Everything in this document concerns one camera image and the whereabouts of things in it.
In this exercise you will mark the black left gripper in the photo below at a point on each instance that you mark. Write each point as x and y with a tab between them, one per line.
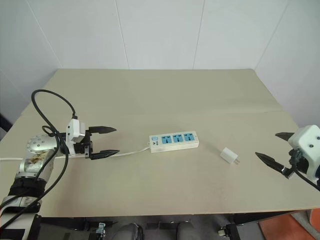
81	148

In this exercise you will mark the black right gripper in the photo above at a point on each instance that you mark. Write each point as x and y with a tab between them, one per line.
298	160

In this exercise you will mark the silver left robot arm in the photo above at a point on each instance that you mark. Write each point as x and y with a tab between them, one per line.
37	145

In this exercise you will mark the white charger plug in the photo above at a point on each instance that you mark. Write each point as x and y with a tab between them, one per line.
228	154

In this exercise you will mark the white power strip blue sockets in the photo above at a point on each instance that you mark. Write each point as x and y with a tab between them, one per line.
175	143

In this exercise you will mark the grey table leg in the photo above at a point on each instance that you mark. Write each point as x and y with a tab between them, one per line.
303	223

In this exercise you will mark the dark grey rounded shape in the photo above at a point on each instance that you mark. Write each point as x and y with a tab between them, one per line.
132	232

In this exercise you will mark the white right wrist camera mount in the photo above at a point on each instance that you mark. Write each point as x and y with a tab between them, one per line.
306	141

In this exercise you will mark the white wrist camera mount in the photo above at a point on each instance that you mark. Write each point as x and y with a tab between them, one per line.
74	130
306	141

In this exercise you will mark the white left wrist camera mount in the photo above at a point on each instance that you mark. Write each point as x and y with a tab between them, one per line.
74	130

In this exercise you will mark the black table frame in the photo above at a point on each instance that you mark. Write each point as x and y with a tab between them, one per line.
160	220

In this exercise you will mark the dark object at wall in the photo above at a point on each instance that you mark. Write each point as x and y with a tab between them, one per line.
4	122

